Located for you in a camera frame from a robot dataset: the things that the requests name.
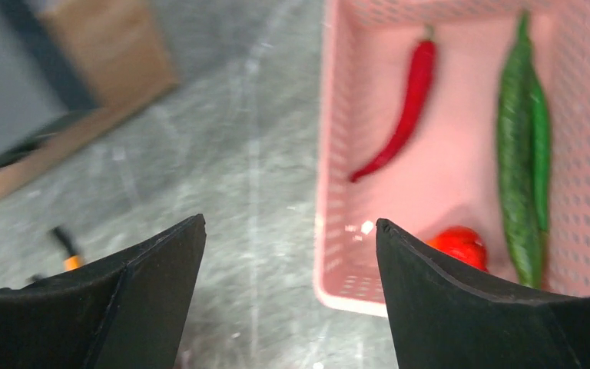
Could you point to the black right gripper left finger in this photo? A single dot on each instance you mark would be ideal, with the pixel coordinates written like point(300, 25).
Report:
point(126, 310)

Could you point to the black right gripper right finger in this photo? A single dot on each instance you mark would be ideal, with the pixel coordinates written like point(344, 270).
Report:
point(445, 314)

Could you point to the red strawberry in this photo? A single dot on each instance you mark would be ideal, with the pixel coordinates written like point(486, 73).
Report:
point(463, 244)

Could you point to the green cucumber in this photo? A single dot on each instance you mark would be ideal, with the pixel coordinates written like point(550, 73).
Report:
point(514, 152)

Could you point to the pink plastic basket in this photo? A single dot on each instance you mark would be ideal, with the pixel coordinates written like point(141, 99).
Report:
point(446, 174)

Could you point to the dark grey rack box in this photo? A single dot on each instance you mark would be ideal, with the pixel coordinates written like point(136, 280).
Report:
point(41, 91)

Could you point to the red chili pepper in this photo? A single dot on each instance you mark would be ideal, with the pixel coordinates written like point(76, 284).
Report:
point(418, 85)

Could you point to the wooden block under box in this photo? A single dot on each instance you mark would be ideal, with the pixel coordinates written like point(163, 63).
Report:
point(120, 52)

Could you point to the orange-handled pliers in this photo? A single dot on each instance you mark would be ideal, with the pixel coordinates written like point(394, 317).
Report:
point(73, 257)

